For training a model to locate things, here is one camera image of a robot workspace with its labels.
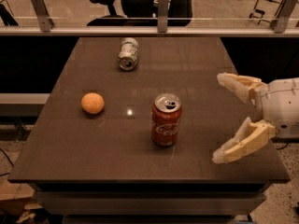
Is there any glass barrier rail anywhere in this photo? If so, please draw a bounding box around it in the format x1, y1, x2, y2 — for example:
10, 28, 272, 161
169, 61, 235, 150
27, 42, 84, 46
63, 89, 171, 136
0, 19, 299, 38

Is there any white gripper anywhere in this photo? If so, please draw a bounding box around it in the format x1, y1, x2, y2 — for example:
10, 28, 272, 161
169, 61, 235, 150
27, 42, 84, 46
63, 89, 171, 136
212, 73, 299, 164

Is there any middle metal rail bracket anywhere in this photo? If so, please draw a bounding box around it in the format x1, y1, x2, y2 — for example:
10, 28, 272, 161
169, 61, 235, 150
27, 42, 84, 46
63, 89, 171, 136
157, 0, 168, 33

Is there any red coke can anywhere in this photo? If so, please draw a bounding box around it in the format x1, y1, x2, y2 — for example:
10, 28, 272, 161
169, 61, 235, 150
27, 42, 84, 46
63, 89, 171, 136
151, 93, 182, 147

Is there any black office chair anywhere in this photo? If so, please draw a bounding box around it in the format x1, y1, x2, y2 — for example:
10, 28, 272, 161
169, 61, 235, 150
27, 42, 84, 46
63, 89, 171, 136
88, 0, 192, 26

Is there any green white can lying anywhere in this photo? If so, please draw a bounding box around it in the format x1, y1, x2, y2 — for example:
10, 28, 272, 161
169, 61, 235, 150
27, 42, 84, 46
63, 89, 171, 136
119, 37, 138, 71

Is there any orange fruit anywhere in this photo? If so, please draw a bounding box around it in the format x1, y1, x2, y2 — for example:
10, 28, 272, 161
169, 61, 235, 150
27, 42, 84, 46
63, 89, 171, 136
81, 92, 105, 114

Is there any wooden chair background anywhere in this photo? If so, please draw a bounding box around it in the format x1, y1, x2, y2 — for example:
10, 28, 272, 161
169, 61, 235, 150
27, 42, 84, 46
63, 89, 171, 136
249, 0, 284, 24

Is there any left metal rail bracket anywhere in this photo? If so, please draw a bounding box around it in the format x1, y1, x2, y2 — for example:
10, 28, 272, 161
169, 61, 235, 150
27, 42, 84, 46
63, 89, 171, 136
30, 0, 54, 32

